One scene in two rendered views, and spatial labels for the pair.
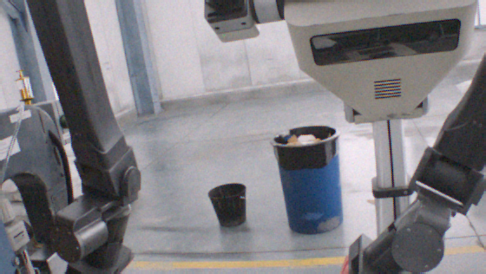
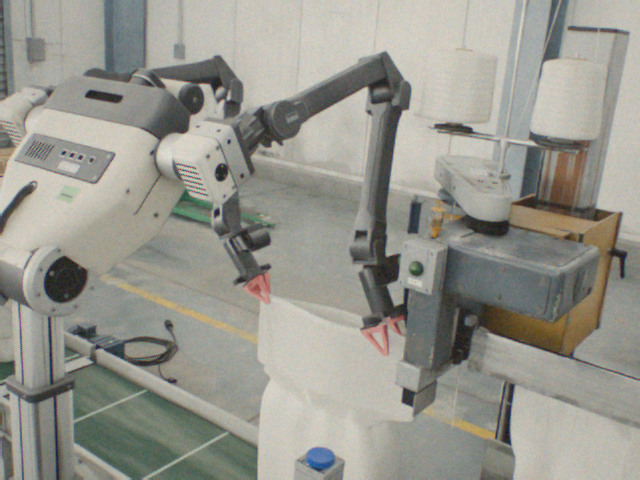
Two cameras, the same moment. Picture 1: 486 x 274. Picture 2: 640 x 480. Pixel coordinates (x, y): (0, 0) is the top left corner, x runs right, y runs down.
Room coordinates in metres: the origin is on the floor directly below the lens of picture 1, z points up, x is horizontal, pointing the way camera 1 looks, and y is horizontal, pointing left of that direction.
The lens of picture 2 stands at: (2.09, 0.65, 1.69)
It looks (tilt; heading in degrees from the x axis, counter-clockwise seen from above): 17 degrees down; 200
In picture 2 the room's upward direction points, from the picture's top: 5 degrees clockwise
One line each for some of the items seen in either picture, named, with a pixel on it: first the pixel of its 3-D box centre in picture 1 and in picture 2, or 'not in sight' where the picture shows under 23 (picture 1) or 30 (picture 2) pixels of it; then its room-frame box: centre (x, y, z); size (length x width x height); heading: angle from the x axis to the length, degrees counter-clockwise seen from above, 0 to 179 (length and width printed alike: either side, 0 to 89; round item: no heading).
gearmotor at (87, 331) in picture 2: not in sight; (90, 345); (-0.15, -1.20, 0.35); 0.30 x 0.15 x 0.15; 75
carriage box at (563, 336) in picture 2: not in sight; (542, 272); (0.37, 0.60, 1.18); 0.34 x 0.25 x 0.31; 165
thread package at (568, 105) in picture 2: not in sight; (569, 98); (0.49, 0.59, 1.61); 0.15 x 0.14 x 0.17; 75
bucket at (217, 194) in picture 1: (230, 205); not in sight; (3.06, 0.23, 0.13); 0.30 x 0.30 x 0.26
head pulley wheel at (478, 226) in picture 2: not in sight; (487, 223); (0.65, 0.48, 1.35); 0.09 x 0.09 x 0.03
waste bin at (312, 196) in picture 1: (311, 179); not in sight; (2.79, -0.37, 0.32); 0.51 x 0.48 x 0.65; 165
